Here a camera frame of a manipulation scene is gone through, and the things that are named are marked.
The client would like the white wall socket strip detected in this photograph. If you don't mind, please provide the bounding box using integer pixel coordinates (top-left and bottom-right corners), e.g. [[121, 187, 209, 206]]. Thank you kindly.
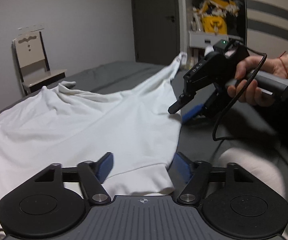
[[17, 24, 44, 33]]

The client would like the dark grey bed sheet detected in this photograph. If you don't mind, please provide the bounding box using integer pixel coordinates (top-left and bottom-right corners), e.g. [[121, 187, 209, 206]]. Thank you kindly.
[[0, 61, 288, 240]]

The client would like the yellow black bag on shelf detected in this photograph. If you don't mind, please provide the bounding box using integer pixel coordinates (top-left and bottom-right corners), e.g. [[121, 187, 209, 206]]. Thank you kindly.
[[192, 0, 241, 35]]

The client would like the white wardrobe shelf unit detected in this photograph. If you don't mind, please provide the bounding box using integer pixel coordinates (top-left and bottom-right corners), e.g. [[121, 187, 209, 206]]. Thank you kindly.
[[178, 0, 247, 70]]

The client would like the dark grey door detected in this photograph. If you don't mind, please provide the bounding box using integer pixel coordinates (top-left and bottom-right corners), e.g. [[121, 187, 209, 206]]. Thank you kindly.
[[132, 0, 180, 66]]

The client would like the white sweatshirt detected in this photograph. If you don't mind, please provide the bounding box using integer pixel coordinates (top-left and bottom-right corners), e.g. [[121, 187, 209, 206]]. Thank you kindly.
[[0, 53, 187, 200]]

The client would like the black cable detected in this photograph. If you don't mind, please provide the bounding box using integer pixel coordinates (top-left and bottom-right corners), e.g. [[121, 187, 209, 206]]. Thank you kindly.
[[212, 52, 268, 142]]

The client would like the cream and black wooden chair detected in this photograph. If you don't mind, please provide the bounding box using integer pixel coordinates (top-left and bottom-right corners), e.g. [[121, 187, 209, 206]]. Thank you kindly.
[[12, 29, 66, 95]]

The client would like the person's right hand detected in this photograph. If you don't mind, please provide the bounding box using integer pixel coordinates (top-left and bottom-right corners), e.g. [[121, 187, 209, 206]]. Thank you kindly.
[[227, 56, 288, 106]]

